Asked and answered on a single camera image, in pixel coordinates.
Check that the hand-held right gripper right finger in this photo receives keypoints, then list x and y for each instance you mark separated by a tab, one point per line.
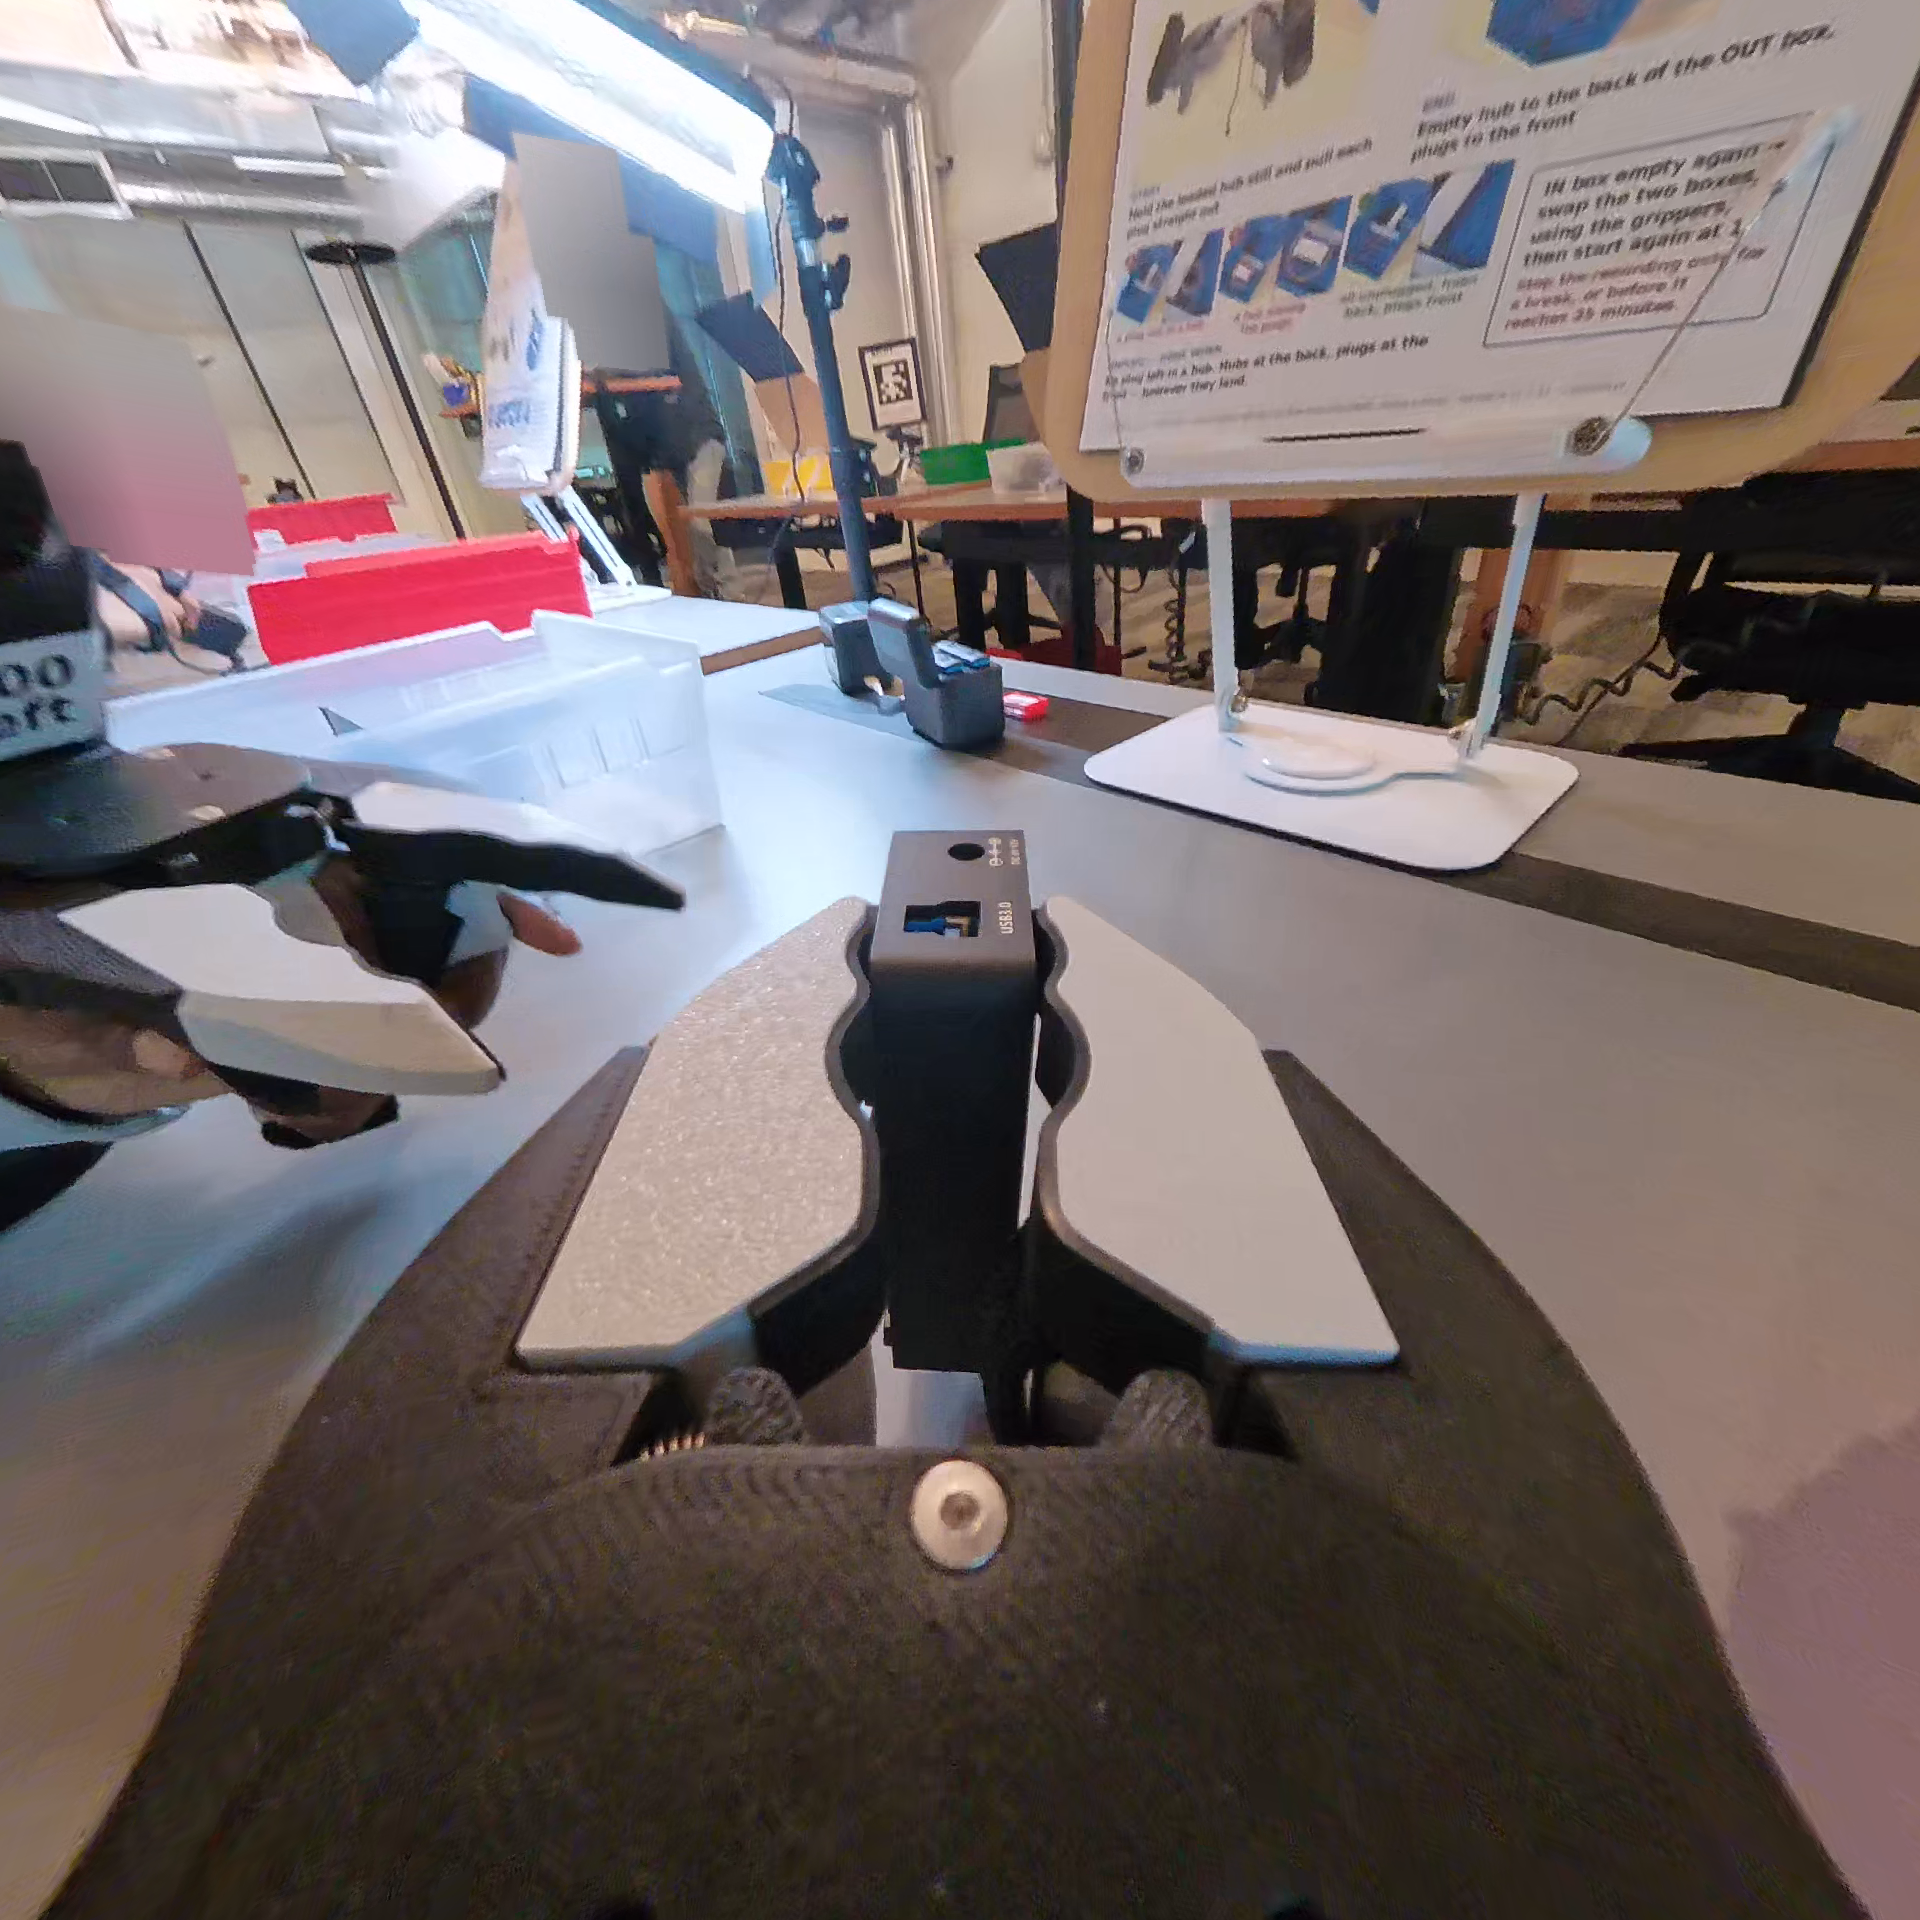
1201	1170

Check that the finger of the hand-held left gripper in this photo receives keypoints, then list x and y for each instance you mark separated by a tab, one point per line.
480	840
330	1025

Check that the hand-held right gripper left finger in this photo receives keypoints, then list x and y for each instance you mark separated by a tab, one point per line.
708	1170

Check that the clear plastic bin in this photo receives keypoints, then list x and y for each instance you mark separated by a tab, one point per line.
633	707
268	696

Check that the black usb hub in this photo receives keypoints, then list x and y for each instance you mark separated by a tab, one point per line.
953	1078

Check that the red bin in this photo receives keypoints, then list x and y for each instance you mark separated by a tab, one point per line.
419	600

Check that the white document stand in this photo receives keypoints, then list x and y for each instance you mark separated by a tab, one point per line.
1350	806

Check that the small grey charger block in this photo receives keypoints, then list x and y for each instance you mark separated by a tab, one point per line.
846	645

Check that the large grey charging case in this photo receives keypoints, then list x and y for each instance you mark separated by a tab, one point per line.
940	683

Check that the wooden table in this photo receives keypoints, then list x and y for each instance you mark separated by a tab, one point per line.
841	508

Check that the black light stand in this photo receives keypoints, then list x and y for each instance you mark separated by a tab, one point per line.
834	376

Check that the black stand pole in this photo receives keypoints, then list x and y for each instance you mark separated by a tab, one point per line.
1083	593

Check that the black floor lamp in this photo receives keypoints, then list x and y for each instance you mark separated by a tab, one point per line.
354	252

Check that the black and white marker tag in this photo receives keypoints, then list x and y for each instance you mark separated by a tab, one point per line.
892	387

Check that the green bin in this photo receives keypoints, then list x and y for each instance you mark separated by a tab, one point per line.
960	462

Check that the small clear container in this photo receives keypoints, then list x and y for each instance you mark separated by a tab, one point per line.
1028	473

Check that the studio light panel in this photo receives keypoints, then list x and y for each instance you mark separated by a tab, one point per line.
598	82

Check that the black flag panel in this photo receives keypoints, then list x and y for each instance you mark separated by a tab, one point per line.
1020	285

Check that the black office chair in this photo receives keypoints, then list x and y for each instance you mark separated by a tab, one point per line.
1783	630

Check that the wooden backing board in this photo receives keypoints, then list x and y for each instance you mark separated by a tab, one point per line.
1073	225

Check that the printed instruction sheet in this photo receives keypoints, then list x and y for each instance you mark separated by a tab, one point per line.
1350	194

